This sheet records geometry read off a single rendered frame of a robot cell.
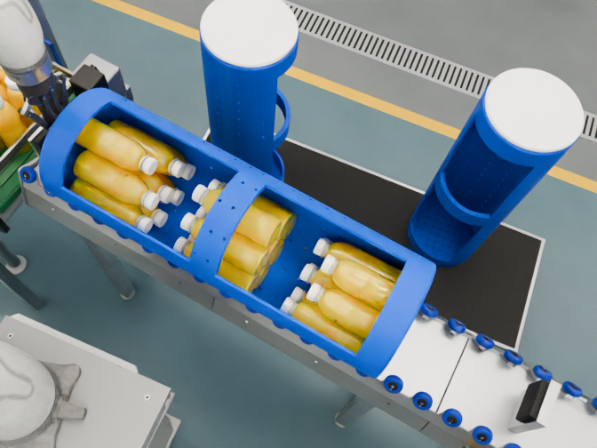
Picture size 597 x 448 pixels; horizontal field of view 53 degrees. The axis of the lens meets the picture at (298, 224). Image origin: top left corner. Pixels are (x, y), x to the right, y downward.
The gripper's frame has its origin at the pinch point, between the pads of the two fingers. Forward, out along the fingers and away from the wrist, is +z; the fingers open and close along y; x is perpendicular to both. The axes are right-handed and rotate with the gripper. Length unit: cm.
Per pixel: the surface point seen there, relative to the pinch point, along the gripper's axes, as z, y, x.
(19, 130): 16.4, 0.1, -18.9
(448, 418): 19, 9, 108
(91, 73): 15.9, -24.0, -14.4
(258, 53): 12, -52, 22
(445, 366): 23, -3, 104
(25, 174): 18.9, 8.8, -10.7
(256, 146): 54, -48, 24
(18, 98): 10.0, -5.1, -20.6
